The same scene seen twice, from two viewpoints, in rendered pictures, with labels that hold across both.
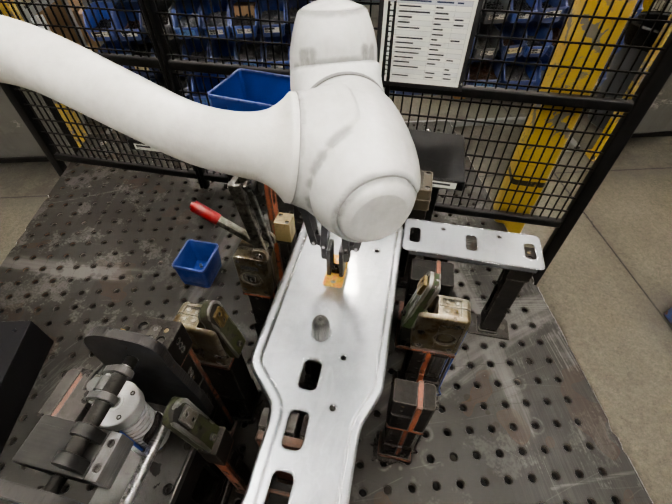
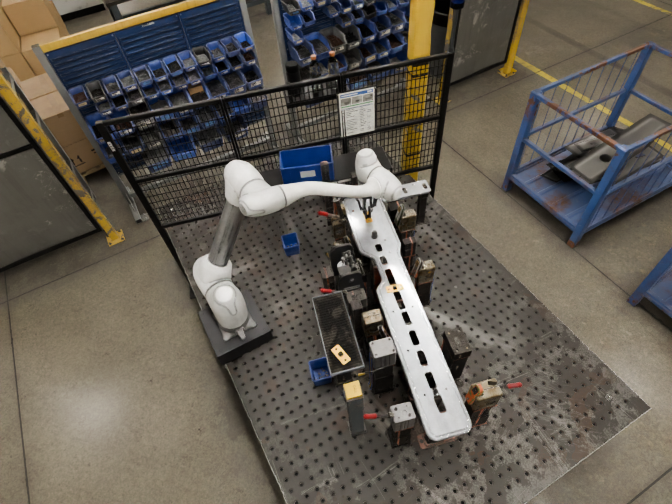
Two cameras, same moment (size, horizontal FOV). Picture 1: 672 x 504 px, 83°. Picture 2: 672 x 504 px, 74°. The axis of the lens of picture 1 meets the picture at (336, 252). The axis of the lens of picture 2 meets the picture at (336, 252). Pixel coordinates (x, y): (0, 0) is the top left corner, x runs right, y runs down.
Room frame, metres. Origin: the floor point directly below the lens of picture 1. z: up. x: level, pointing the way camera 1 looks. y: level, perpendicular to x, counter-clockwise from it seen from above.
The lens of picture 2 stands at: (-0.99, 0.75, 2.82)
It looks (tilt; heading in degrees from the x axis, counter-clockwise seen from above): 52 degrees down; 340
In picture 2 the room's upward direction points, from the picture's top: 7 degrees counter-clockwise
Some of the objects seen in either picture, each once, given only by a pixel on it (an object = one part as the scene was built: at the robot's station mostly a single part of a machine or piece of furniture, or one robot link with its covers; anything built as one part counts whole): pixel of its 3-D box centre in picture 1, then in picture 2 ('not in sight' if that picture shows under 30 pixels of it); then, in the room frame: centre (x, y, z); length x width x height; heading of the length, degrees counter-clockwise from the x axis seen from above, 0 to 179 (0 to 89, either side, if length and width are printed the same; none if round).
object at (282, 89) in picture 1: (279, 113); (307, 165); (0.94, 0.15, 1.09); 0.30 x 0.17 x 0.13; 71
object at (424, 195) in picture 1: (405, 234); not in sight; (0.71, -0.18, 0.88); 0.08 x 0.08 x 0.36; 78
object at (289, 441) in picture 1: (303, 455); (383, 277); (0.19, 0.06, 0.84); 0.12 x 0.05 x 0.29; 78
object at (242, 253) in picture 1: (264, 300); (340, 240); (0.50, 0.16, 0.88); 0.07 x 0.06 x 0.35; 78
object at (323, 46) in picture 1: (335, 79); (367, 165); (0.46, 0.00, 1.40); 0.13 x 0.11 x 0.16; 9
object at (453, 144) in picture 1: (297, 142); (315, 174); (0.93, 0.11, 1.01); 0.90 x 0.22 x 0.03; 78
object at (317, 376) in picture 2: not in sight; (320, 372); (-0.10, 0.57, 0.74); 0.11 x 0.10 x 0.09; 168
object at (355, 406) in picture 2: not in sight; (355, 410); (-0.40, 0.52, 0.92); 0.08 x 0.08 x 0.44; 78
